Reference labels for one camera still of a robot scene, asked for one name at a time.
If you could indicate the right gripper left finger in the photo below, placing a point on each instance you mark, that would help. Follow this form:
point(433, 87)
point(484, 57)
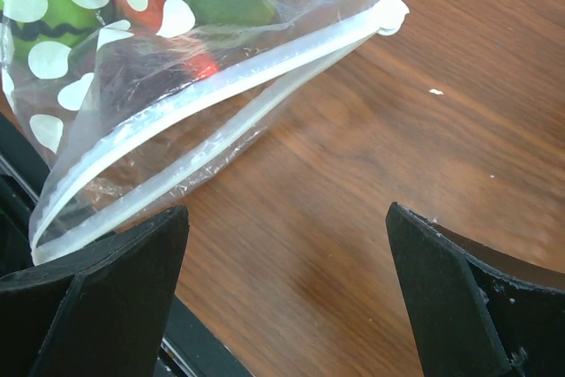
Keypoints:
point(100, 311)

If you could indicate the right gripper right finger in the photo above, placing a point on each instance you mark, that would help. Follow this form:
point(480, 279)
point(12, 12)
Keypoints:
point(475, 311)

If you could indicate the polka dot zip bag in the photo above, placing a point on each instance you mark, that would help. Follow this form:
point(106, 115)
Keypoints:
point(127, 124)

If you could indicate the green fake fruit ball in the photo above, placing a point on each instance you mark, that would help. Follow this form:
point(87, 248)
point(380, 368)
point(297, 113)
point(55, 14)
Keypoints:
point(67, 22)

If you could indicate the red fake chili pepper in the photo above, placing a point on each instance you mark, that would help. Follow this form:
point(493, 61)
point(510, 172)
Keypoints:
point(167, 18)

